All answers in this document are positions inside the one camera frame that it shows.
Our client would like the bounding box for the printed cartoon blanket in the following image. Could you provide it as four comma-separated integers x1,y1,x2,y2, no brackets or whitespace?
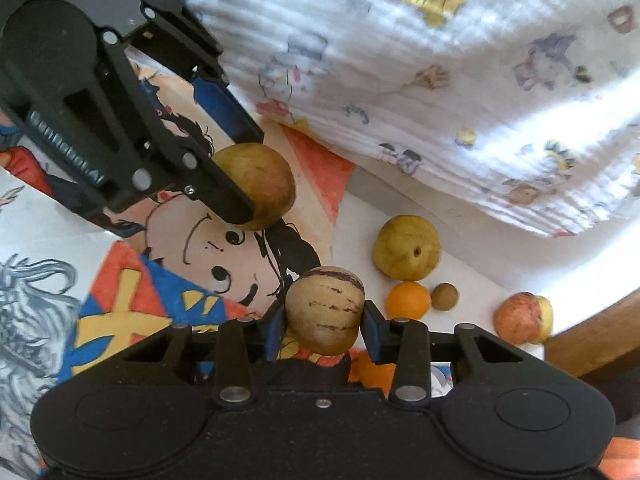
130,0,640,238

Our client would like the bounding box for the yellow-green pear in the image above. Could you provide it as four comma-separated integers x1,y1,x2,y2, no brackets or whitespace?
211,142,297,232
372,215,442,282

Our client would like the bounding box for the small brown kiwi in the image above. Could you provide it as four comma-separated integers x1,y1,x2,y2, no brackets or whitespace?
431,283,459,312

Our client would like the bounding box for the small orange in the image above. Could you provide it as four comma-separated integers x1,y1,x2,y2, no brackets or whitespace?
347,350,398,391
386,281,432,322

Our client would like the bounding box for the cartoon printed tablecloth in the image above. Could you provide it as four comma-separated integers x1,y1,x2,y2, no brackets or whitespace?
0,45,361,391

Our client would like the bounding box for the brown wooden door frame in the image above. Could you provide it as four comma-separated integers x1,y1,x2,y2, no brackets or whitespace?
545,285,640,378

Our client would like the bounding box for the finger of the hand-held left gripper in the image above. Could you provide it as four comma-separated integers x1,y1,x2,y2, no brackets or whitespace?
124,0,265,147
97,30,257,226

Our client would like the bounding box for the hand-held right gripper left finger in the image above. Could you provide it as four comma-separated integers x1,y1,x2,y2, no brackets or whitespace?
120,302,291,408

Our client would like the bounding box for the red apple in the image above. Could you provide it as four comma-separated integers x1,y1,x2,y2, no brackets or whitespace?
494,292,543,346

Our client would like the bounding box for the small striped pepino melon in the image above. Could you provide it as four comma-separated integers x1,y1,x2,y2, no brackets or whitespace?
285,266,366,356

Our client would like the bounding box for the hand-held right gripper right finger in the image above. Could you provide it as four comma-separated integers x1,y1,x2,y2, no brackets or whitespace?
362,300,526,406

